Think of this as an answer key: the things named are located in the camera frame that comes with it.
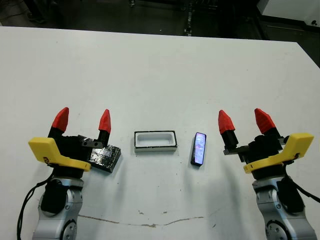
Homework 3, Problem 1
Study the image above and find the white box base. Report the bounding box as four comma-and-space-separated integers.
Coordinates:
133, 129, 179, 154

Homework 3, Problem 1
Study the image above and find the shiny black box lid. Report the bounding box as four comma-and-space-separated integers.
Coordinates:
87, 145, 123, 174

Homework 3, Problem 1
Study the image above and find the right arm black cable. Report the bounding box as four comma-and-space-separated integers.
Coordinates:
284, 159, 320, 204

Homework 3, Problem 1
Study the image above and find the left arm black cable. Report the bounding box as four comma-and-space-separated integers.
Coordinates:
16, 178, 55, 238

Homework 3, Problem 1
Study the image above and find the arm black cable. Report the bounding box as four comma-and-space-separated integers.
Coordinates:
16, 178, 55, 238
284, 159, 320, 204

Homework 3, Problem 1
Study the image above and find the slim black camera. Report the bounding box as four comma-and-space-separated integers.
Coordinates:
190, 132, 208, 167

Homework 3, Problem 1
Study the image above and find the white cabinet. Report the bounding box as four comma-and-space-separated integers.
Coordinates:
257, 0, 320, 26

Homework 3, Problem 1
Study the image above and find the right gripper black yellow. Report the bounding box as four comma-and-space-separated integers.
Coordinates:
218, 107, 315, 180

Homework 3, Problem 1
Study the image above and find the black wheeled metal rack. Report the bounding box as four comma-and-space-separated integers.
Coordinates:
128, 0, 218, 37

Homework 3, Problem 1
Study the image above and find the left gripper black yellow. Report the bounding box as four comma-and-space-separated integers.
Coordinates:
27, 106, 112, 179

